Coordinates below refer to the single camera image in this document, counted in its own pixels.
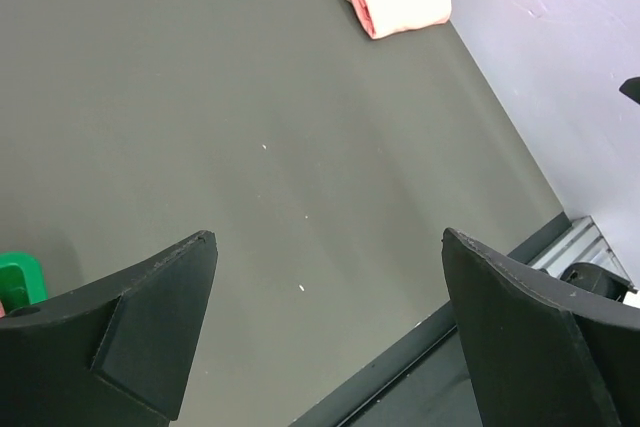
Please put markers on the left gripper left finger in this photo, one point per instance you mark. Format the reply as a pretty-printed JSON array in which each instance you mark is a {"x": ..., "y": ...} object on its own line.
[{"x": 114, "y": 352}]

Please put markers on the aluminium frame rail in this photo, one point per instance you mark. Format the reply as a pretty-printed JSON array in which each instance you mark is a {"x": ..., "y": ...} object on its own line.
[{"x": 582, "y": 242}]

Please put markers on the green plastic bin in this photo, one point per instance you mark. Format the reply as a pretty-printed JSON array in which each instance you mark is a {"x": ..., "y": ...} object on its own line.
[{"x": 22, "y": 281}]

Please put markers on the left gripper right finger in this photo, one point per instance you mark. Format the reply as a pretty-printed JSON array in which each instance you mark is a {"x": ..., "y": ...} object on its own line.
[{"x": 540, "y": 352}]

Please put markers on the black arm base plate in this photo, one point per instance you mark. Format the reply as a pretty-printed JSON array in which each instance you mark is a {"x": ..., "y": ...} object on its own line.
[{"x": 421, "y": 380}]

